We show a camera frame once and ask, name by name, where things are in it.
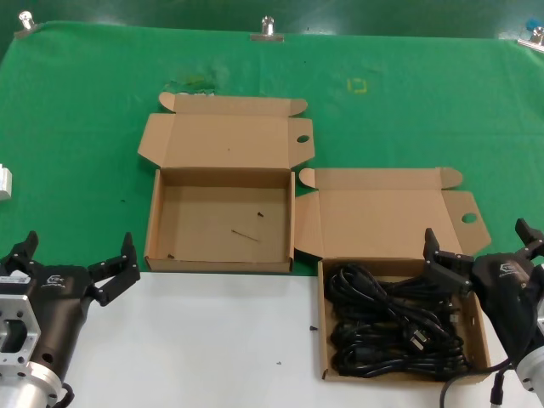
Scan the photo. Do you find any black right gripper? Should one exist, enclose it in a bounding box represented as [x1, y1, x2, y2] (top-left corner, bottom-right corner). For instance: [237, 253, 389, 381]
[422, 218, 544, 359]

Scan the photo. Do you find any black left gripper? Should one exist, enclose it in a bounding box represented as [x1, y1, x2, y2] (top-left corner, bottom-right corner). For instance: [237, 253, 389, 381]
[0, 231, 142, 380]

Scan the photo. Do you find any black power cable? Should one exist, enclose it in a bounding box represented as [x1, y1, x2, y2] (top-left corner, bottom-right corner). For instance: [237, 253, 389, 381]
[325, 263, 468, 326]
[330, 316, 475, 379]

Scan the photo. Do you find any empty open cardboard box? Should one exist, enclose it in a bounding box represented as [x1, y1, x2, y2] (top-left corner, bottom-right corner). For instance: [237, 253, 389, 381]
[137, 91, 315, 274]

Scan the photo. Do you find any white charger adapter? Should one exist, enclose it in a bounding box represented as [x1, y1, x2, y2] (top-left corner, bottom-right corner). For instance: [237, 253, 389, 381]
[0, 163, 14, 201]

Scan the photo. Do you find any green table cloth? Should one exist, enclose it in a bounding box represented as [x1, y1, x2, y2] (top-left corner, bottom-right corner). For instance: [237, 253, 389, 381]
[0, 20, 544, 278]

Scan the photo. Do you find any thin brown stick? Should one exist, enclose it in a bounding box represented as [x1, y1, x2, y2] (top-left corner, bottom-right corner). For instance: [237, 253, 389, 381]
[230, 229, 262, 243]

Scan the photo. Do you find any clear plastic wrapper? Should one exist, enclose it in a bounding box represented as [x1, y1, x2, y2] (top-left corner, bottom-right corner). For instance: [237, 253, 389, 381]
[163, 63, 230, 95]

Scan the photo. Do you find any silver metal table clamp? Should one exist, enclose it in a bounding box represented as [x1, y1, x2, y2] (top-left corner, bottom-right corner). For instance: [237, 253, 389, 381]
[516, 25, 544, 52]
[249, 15, 285, 43]
[14, 11, 40, 39]

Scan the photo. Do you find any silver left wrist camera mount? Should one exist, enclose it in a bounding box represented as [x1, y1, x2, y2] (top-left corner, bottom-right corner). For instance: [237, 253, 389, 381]
[0, 271, 42, 377]

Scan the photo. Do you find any cardboard box holding cables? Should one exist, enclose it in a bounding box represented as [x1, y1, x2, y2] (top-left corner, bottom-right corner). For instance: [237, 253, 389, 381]
[294, 167, 494, 382]

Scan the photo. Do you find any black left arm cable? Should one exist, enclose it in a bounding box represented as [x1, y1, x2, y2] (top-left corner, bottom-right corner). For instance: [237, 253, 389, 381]
[53, 382, 77, 408]

